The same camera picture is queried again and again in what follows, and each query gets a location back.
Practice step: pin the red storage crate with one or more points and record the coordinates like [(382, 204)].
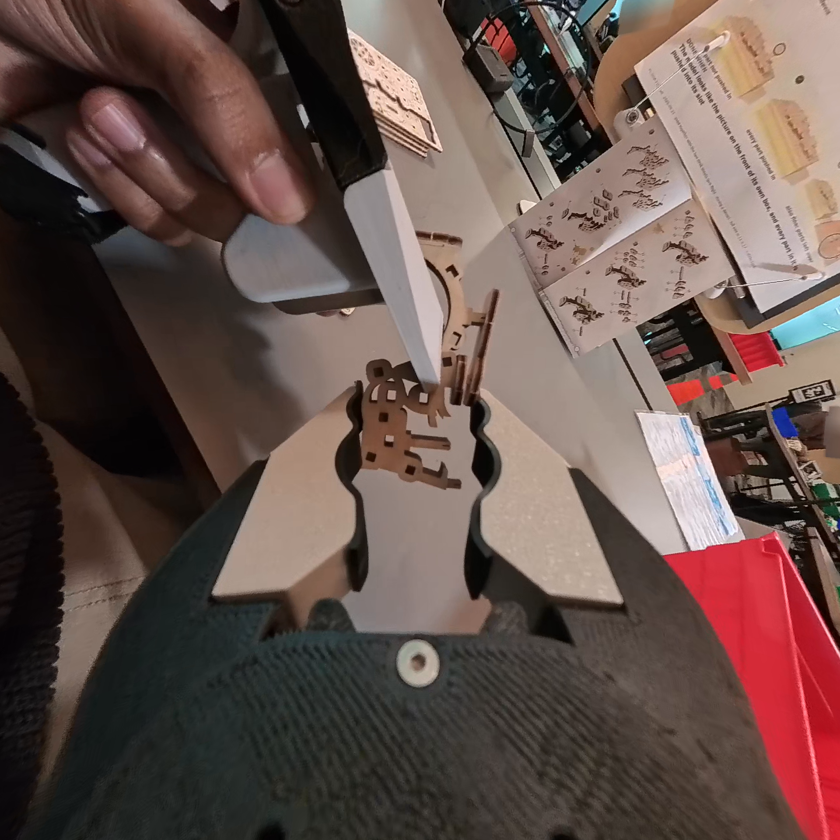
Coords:
[(754, 351)]

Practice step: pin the assembly instruction booklet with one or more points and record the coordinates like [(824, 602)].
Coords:
[(623, 216)]

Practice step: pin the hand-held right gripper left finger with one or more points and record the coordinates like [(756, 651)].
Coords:
[(289, 518)]

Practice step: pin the black power adapter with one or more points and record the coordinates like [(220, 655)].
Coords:
[(489, 65)]

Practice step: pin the small laser-cut wooden piece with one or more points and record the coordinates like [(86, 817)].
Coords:
[(472, 354)]

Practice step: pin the stack of wooden puzzle sheets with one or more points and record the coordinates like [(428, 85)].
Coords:
[(394, 98)]

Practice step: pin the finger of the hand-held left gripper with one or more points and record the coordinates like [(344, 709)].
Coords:
[(400, 275)]

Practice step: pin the person's left hand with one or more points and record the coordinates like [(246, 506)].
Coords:
[(164, 79)]

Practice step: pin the red plastic bin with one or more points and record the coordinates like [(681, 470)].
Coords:
[(754, 656)]

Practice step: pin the instruction sheets on stand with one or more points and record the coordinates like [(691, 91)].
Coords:
[(607, 79)]

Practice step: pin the blue and white printed sheet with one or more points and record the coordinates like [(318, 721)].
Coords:
[(689, 479)]

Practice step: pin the wooden dinosaur piece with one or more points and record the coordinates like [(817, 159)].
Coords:
[(394, 420)]

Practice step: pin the grey desk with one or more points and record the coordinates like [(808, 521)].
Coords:
[(577, 420)]

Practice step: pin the instruction poster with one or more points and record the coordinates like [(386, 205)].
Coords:
[(754, 131)]

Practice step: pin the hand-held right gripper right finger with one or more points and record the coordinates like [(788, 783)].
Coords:
[(544, 525)]

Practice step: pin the beige trousers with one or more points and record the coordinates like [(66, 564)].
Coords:
[(131, 558)]

